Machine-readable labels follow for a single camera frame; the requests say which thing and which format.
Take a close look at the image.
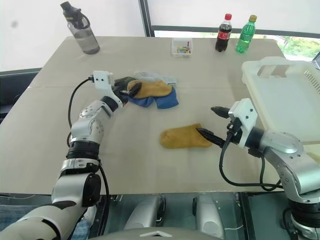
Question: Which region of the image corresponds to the dark low ledge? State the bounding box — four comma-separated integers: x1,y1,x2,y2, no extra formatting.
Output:
0,66,44,125

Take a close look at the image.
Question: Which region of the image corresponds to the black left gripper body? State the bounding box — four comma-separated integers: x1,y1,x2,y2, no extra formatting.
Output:
112,84,131,105

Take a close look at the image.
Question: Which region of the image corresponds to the clear plastic box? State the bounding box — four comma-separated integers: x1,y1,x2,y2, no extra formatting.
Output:
171,37,194,57

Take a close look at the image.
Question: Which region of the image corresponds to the black window frame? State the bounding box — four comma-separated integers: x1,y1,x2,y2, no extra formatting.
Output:
138,0,320,39

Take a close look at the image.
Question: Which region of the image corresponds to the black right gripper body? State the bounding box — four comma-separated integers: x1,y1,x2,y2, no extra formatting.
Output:
224,116,245,148

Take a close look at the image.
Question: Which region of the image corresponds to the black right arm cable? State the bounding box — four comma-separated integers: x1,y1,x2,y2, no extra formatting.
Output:
219,119,285,192

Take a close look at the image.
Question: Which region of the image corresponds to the silver robot leg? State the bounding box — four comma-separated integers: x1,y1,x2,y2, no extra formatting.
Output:
191,193,226,240
123,194,167,231

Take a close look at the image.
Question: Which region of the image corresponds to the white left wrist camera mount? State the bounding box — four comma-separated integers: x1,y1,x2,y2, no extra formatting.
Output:
92,70,121,102

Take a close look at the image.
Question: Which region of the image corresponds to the dark green sock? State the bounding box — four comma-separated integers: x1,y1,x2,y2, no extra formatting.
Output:
114,76,138,88

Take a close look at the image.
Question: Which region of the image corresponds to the light grey sock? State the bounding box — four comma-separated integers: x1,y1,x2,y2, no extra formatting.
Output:
133,71,179,88

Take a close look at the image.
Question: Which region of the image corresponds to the cola bottle red cap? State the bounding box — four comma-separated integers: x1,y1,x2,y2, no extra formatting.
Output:
215,13,233,53

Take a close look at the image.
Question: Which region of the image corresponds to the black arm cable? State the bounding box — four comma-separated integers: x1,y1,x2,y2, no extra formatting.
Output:
66,77,111,227
219,119,285,192

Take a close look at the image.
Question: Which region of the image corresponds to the mustard yellow sock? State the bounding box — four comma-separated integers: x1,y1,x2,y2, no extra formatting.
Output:
159,122,214,150
126,79,173,100

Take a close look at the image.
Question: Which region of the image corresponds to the silver robot torso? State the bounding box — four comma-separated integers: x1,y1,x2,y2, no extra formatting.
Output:
87,226,226,240

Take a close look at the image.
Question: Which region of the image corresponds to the green soda bottle yellow cap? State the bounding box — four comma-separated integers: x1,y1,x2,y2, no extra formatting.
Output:
235,14,258,54

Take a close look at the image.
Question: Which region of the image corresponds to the blue sock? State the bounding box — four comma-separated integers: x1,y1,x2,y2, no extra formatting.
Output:
123,88,180,110

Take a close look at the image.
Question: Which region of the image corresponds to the white plastic basket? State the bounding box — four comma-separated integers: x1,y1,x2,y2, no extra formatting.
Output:
241,56,320,161

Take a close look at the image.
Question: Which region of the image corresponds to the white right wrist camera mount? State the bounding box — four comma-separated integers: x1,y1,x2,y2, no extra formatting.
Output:
227,98,258,149

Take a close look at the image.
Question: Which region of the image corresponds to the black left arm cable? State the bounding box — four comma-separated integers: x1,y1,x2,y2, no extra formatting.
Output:
66,77,111,227

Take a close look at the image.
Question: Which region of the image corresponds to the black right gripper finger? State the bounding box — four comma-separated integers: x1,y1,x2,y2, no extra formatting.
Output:
196,127,226,149
210,106,230,119

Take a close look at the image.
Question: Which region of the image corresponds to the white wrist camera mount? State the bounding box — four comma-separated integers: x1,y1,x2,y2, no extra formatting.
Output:
92,70,121,102
227,98,258,149

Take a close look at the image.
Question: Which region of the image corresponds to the grey transparent water bottle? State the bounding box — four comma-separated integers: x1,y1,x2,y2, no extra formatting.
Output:
60,1,101,55

